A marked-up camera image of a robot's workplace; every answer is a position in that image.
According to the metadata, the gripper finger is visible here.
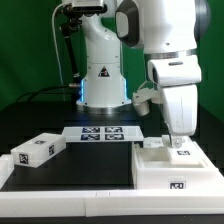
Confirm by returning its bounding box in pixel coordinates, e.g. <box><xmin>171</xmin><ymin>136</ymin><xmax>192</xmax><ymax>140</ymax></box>
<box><xmin>169</xmin><ymin>135</ymin><xmax>184</xmax><ymax>148</ymax></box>

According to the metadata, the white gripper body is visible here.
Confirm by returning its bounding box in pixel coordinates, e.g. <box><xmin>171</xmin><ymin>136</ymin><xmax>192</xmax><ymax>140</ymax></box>
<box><xmin>147</xmin><ymin>55</ymin><xmax>201</xmax><ymax>136</ymax></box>

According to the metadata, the white cabinet body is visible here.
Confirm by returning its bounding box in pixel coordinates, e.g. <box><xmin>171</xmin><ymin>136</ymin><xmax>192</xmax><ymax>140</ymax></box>
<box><xmin>132</xmin><ymin>139</ymin><xmax>224</xmax><ymax>191</ymax></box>

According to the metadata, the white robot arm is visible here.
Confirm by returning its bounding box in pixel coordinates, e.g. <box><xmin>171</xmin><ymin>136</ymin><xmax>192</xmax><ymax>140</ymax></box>
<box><xmin>62</xmin><ymin>0</ymin><xmax>210</xmax><ymax>147</ymax></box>

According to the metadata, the white flat tag plate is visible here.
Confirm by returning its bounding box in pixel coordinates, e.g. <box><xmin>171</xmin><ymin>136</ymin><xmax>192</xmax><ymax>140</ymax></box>
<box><xmin>62</xmin><ymin>126</ymin><xmax>143</xmax><ymax>142</ymax></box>

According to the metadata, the white closed box part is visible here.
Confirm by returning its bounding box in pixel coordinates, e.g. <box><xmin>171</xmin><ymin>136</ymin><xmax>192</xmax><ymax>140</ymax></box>
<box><xmin>11</xmin><ymin>133</ymin><xmax>66</xmax><ymax>168</ymax></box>

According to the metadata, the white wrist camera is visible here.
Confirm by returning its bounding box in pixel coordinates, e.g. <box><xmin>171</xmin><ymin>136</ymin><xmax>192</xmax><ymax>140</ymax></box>
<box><xmin>132</xmin><ymin>88</ymin><xmax>161</xmax><ymax>116</ymax></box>

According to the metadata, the black cable bundle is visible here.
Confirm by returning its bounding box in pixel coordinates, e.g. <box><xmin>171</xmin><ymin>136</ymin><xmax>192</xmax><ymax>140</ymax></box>
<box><xmin>14</xmin><ymin>83</ymin><xmax>83</xmax><ymax>103</ymax></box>

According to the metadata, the white cable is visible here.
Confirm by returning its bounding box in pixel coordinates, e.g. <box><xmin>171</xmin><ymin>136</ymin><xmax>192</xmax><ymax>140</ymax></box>
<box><xmin>51</xmin><ymin>2</ymin><xmax>68</xmax><ymax>101</ymax></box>

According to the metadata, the white U-shaped frame fence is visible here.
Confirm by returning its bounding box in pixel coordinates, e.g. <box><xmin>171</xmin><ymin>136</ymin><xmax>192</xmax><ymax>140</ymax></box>
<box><xmin>0</xmin><ymin>154</ymin><xmax>224</xmax><ymax>218</ymax></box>

